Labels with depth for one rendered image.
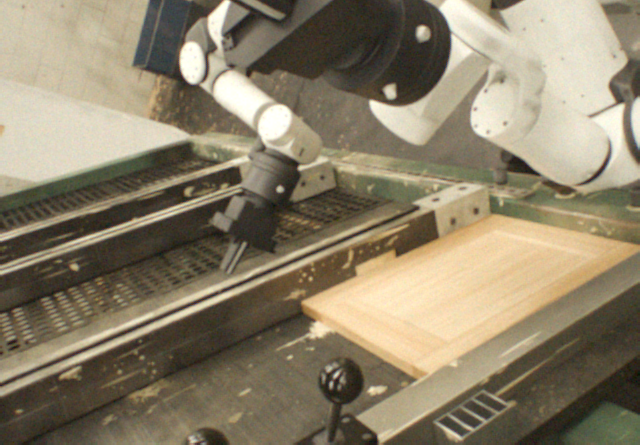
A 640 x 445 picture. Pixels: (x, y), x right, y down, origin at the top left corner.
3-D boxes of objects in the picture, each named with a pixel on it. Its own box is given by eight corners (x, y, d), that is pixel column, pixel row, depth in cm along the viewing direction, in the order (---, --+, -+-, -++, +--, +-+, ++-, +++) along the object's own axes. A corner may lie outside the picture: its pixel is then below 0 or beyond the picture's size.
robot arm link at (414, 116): (369, 140, 50) (443, 159, 59) (456, 28, 46) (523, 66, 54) (300, 58, 56) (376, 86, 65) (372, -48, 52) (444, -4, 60)
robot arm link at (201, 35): (169, 34, 123) (223, -25, 106) (225, 33, 132) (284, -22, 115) (186, 90, 123) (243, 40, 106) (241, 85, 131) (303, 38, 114)
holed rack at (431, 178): (535, 194, 109) (535, 190, 109) (523, 199, 108) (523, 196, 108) (193, 136, 247) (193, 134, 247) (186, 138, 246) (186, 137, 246)
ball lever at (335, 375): (355, 455, 58) (377, 374, 49) (321, 476, 57) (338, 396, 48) (332, 422, 61) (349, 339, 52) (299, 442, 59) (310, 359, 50)
